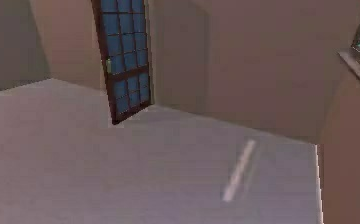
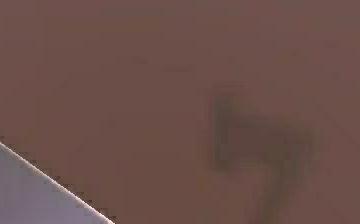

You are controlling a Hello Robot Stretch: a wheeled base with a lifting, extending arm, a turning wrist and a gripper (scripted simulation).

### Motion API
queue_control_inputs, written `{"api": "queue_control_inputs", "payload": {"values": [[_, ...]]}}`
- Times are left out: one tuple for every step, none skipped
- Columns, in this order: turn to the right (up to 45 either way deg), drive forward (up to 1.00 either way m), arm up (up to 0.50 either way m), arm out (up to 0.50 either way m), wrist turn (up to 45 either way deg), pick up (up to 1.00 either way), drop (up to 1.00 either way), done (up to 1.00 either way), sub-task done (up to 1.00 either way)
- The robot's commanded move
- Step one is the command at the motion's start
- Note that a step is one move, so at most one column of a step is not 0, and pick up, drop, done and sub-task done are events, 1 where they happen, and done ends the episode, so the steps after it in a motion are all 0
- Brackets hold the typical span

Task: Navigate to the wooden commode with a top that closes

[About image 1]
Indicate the dark brown glass-paned door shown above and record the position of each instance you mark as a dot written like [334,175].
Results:
[126,60]

